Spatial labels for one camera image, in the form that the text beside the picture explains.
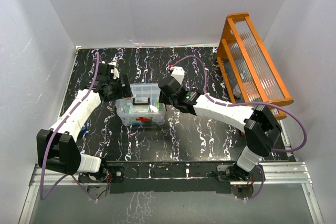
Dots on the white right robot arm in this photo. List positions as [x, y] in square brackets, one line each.
[258, 124]

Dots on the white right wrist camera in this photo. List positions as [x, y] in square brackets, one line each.
[177, 73]

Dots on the blue clamp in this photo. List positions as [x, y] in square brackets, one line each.
[83, 129]

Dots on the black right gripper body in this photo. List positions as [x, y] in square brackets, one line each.
[170, 102]

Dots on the orange wooden rack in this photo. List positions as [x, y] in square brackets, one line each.
[248, 71]

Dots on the clear box lid black handle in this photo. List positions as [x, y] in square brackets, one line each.
[145, 90]

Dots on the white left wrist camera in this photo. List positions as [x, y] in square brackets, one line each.
[109, 70]

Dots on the clear first aid box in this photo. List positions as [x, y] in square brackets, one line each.
[140, 116]

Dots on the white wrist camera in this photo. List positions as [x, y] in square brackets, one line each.
[177, 73]
[109, 70]

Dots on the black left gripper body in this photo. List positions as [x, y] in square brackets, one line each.
[116, 93]

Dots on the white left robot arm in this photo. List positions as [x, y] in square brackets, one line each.
[56, 147]

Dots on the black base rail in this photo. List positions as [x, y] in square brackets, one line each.
[184, 176]

